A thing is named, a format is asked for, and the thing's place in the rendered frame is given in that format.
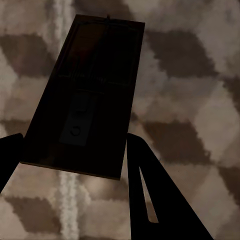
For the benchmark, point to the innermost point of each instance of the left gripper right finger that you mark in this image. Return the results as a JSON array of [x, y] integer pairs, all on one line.
[[177, 220]]

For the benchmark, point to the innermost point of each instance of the mousetrap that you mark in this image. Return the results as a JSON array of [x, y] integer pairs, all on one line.
[[82, 120]]

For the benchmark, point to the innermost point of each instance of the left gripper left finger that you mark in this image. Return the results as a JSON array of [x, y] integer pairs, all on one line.
[[10, 154]]

